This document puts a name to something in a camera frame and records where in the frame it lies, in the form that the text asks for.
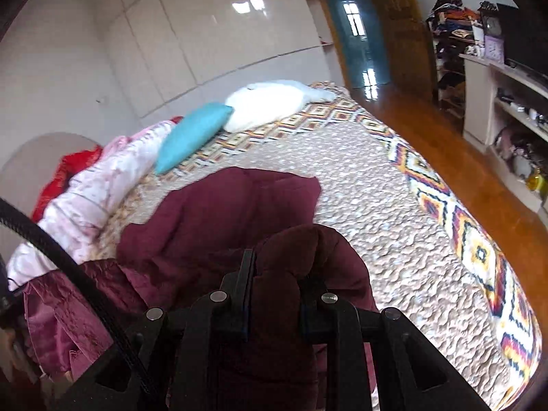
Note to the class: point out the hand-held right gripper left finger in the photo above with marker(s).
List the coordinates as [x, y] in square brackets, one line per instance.
[239, 291]

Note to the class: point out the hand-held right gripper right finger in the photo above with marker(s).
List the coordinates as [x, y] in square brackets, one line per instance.
[306, 321]

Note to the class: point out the maroon quilted puffer jacket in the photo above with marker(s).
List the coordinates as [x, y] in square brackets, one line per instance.
[222, 214]

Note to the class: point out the rack of clothes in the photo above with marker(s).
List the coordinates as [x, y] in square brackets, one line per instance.
[451, 30]

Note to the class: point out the patterned quilt bed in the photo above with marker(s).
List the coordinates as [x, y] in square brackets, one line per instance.
[364, 205]

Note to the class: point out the padded bed headboard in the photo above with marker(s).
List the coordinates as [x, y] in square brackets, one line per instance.
[34, 167]

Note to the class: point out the pink white duvet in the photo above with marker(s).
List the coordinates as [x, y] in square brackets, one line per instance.
[94, 192]

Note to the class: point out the red cloth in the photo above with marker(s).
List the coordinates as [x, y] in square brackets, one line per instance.
[70, 171]

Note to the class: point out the turquoise pillow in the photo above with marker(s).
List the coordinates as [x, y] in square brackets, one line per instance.
[192, 137]

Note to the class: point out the white pillow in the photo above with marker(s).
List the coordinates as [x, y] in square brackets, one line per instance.
[265, 102]

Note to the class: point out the white glossy wardrobe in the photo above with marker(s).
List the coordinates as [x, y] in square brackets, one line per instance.
[205, 38]

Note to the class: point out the yellow container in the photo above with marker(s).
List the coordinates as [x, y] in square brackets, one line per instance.
[537, 182]

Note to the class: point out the pink bag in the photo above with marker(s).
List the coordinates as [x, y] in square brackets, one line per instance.
[507, 141]

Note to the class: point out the white shelf cabinet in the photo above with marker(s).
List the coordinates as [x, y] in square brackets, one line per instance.
[477, 98]

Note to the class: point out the wooden door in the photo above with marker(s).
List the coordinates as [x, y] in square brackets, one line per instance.
[402, 30]

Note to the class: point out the purple clock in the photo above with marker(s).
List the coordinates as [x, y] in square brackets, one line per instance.
[494, 48]

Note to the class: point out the black ornate clock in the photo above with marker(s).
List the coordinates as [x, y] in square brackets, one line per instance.
[491, 21]

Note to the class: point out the black television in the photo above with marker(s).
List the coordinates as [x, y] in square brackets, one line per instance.
[524, 38]

